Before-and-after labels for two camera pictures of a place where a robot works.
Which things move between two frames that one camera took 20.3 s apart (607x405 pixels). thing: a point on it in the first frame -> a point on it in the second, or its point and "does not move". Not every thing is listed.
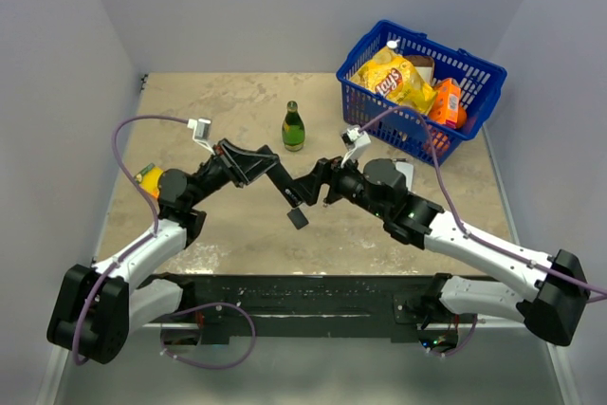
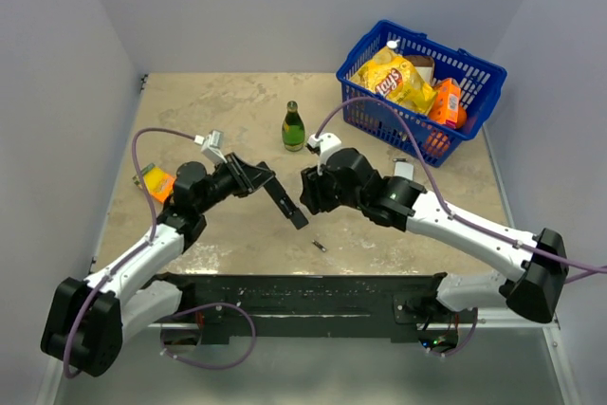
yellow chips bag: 389,74 does not move
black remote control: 285,183 -> 290,211
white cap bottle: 393,45 does not move
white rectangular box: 406,168 does not move
